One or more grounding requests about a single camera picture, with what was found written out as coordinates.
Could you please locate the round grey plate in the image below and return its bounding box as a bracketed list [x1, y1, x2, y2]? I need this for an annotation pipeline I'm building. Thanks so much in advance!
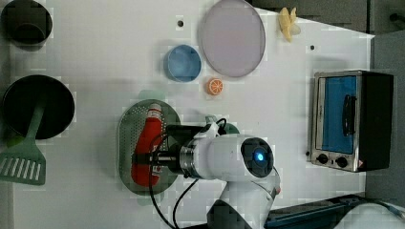
[201, 0, 266, 77]

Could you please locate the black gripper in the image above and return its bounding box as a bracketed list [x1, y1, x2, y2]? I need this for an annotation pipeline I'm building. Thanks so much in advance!
[145, 124, 203, 174]

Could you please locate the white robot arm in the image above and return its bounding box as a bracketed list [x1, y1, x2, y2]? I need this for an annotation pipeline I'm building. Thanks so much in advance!
[132, 122, 280, 229]

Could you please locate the green small bowl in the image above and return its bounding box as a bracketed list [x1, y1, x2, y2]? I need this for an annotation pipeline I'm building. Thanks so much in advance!
[205, 114, 239, 135]

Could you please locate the blue round cup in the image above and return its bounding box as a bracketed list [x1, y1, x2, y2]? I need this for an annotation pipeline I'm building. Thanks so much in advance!
[163, 45, 202, 82]

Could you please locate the green slotted spatula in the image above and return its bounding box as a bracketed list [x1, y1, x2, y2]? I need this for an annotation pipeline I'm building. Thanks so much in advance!
[0, 104, 46, 185]

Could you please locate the small black pot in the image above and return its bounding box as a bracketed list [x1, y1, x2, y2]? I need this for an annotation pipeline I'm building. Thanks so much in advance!
[1, 0, 53, 45]

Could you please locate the peeled banana toy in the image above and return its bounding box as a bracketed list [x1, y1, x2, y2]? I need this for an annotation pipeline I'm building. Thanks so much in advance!
[278, 8, 301, 42]

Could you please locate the black cable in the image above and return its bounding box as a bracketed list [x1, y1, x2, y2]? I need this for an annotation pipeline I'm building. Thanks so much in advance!
[147, 117, 227, 229]

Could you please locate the green oval strainer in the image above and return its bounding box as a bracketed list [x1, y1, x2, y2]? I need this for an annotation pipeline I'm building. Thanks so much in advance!
[117, 99, 181, 196]

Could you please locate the silver toaster oven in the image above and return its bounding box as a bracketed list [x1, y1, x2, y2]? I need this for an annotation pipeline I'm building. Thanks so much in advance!
[310, 71, 394, 173]

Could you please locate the red ketchup bottle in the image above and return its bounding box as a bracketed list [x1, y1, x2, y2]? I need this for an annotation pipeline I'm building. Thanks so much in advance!
[131, 103, 162, 187]

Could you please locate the orange slice toy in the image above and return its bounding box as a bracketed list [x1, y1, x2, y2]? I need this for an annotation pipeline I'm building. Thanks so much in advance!
[206, 78, 224, 95]

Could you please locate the large black pot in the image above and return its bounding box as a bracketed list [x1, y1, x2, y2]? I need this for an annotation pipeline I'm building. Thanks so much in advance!
[2, 74, 76, 140]

